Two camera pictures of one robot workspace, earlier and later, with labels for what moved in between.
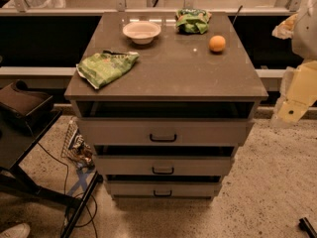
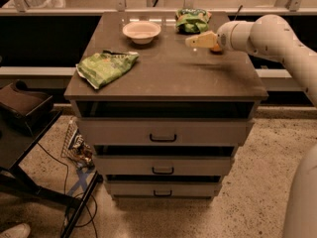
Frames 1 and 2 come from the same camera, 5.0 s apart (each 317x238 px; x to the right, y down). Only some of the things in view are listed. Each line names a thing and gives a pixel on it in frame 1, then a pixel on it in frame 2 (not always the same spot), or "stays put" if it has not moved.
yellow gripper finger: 300,93 to 209,39
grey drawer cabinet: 168,129 stays put
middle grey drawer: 163,166 stays put
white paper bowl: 142,32 stays put
